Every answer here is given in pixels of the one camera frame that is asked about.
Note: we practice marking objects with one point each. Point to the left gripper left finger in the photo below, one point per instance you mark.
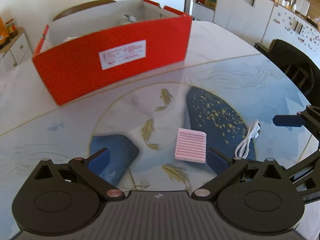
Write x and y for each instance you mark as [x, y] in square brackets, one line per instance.
[57, 199]

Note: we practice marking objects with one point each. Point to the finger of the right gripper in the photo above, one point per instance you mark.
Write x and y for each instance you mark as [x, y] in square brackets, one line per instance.
[288, 121]

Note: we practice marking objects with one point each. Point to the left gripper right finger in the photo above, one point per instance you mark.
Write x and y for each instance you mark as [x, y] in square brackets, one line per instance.
[253, 196]

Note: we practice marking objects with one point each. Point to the pink ridged pad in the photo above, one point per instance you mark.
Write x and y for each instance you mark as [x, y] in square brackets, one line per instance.
[191, 146]

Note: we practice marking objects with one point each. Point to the white tissue pack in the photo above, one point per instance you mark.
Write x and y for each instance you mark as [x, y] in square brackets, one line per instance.
[127, 19]

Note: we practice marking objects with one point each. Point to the black chair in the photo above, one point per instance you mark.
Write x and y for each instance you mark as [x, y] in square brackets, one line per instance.
[297, 66]

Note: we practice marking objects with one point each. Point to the white fridge with magnets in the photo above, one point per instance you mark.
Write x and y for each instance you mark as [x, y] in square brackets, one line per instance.
[289, 27]

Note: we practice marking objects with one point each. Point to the white drawer cabinet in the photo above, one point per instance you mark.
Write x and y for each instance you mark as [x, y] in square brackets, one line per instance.
[16, 51]

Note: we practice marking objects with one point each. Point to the red cardboard box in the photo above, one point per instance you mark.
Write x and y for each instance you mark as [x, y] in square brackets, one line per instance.
[89, 50]

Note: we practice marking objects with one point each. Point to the orange snack bag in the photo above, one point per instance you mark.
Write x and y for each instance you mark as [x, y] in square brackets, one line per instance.
[4, 35]

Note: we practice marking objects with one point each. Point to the glass sauce jar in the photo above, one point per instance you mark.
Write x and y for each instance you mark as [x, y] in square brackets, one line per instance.
[12, 29]

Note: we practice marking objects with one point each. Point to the brown wooden chair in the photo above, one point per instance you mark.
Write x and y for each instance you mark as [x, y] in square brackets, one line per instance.
[82, 7]

